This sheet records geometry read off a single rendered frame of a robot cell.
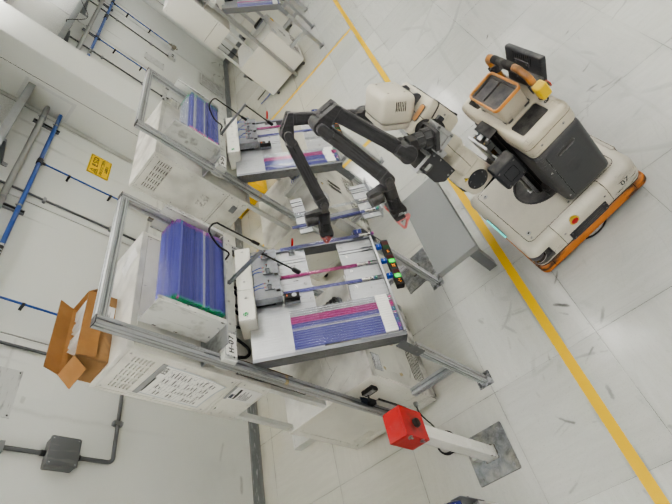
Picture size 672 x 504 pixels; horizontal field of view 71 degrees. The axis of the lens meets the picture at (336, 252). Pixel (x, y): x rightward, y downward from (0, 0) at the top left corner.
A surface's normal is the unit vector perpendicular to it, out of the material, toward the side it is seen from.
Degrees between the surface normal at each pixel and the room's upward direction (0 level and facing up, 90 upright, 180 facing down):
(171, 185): 90
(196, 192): 90
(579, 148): 90
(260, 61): 90
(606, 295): 0
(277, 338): 44
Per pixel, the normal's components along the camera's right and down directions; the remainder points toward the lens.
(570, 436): -0.70, -0.40
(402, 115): 0.32, 0.56
